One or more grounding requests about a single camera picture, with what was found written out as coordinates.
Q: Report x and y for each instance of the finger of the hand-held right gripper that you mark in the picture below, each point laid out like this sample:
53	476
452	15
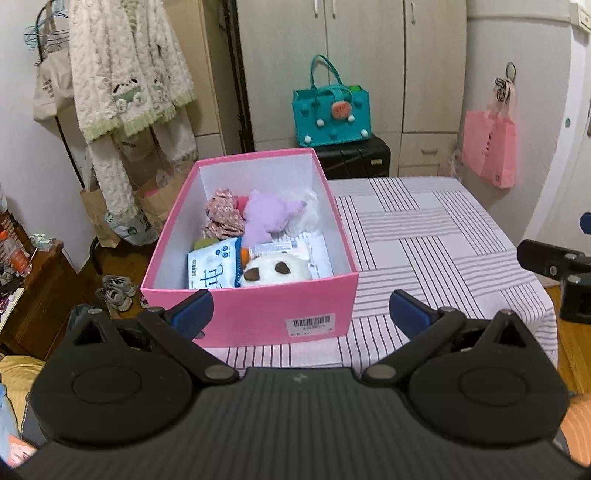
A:
540	258

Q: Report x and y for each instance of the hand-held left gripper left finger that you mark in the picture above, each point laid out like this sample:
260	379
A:
196	307

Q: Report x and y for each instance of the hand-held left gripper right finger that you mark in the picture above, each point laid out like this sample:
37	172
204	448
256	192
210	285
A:
408	311

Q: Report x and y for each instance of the white blue snack packet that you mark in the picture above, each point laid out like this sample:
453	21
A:
210	267

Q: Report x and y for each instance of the green soft toy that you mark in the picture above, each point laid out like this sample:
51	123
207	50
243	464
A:
205	243

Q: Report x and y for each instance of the orange soft ball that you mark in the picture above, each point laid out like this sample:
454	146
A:
244	256

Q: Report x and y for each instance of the pink cardboard box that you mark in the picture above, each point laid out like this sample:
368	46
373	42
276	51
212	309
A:
277	304

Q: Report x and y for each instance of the panda plush toy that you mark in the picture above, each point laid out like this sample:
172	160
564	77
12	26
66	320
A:
277	272

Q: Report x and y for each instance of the floral fabric scrunchie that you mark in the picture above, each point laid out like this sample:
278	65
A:
221	212

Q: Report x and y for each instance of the purple plush toy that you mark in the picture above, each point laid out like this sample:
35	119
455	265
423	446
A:
263	217

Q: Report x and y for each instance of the grey sneaker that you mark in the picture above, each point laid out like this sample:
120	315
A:
117	300
115	284

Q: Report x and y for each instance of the striped tablecloth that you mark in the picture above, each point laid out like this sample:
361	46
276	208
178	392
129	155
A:
415	230

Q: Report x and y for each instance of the printed paper sheet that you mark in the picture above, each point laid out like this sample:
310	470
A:
321	263

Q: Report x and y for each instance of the brown paper bag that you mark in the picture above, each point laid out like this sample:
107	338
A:
94	217
159	194

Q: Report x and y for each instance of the white refrigerator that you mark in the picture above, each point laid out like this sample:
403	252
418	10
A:
545	138

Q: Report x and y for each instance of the pink paper bag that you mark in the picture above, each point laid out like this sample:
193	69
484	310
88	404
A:
489	147

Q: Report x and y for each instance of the wooden side table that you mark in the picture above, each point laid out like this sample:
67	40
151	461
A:
46	295

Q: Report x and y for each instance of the black suitcase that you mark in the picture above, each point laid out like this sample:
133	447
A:
355	157

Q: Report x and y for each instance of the orange drink bottle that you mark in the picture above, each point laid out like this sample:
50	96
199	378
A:
21	258

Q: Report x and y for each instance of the black clothes rack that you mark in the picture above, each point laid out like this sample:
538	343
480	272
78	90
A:
69	147

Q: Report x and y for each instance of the teal felt tote bag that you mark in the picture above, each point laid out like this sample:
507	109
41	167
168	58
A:
330	115

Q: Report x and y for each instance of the beige tall cabinet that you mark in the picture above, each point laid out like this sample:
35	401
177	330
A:
212	69

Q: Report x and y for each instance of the cream fluffy pajama top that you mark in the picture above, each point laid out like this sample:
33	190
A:
120	60

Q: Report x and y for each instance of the beige wardrobe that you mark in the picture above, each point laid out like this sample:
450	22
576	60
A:
369	55

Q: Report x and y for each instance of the canvas tote bag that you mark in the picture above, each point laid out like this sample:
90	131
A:
53	87

